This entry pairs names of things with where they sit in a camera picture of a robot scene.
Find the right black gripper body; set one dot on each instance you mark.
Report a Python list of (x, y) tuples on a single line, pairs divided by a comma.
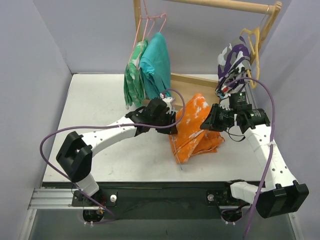
[(215, 118)]

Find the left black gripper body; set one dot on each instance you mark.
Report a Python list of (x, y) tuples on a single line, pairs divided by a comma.
[(166, 122)]

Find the orange tie-dye trousers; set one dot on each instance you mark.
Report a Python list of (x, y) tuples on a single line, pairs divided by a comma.
[(196, 141)]

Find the blue wire hanger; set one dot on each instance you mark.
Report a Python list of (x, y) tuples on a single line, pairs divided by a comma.
[(177, 140)]

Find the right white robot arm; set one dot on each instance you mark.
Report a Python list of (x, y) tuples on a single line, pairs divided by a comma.
[(280, 193)]

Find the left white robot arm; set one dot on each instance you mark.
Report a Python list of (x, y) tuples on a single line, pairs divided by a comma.
[(76, 154)]

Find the green patterned trousers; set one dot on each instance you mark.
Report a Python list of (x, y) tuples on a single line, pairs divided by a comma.
[(133, 85)]

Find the teal trousers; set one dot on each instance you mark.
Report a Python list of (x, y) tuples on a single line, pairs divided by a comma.
[(155, 67)]

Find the purple camouflage trousers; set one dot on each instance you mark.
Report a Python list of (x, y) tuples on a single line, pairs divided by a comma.
[(233, 63)]

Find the yellow plastic hanger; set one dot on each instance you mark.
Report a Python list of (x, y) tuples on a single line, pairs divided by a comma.
[(254, 56)]

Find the wooden clothes rack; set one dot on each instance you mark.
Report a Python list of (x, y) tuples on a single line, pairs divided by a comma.
[(191, 85)]

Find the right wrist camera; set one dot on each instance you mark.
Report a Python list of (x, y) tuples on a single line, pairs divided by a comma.
[(223, 94)]

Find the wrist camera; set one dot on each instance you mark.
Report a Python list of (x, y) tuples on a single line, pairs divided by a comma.
[(169, 100), (223, 94)]

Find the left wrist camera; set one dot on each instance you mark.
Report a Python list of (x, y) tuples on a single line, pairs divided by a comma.
[(169, 100)]

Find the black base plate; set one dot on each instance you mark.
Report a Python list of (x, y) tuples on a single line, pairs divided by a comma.
[(230, 213)]

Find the pink wire hanger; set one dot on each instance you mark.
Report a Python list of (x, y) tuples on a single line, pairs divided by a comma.
[(163, 22), (141, 25)]

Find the aluminium mounting rail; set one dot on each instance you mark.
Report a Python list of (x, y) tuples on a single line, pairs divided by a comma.
[(50, 197)]

